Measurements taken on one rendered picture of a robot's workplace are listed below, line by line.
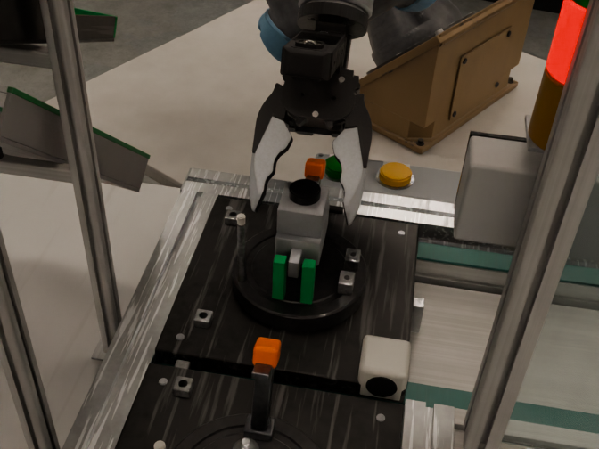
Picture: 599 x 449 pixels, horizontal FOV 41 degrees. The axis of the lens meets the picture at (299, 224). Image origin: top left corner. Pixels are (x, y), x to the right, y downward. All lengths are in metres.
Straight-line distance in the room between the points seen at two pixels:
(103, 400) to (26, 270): 0.33
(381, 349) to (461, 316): 0.17
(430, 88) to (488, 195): 0.61
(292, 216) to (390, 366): 0.16
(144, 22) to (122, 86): 2.14
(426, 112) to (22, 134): 0.66
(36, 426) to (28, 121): 0.26
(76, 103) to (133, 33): 2.73
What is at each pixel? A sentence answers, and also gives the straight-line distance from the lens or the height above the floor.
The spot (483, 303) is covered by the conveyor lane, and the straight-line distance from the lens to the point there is 0.92.
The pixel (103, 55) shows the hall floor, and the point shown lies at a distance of 3.27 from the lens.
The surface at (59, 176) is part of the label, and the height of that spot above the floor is 1.10.
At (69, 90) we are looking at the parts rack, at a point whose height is 1.20.
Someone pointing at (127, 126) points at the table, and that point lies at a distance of 1.27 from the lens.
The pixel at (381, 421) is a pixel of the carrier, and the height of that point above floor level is 0.97.
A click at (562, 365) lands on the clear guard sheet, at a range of 0.67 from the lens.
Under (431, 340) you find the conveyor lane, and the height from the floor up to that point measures 0.92.
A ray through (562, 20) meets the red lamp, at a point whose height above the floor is 1.35.
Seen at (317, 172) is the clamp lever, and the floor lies 1.07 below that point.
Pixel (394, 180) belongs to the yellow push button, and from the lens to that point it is 0.98.
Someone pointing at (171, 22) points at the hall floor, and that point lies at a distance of 3.50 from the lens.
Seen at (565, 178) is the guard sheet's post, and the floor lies 1.26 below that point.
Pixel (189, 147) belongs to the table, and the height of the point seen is 0.86.
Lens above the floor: 1.56
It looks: 41 degrees down
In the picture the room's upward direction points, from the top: 3 degrees clockwise
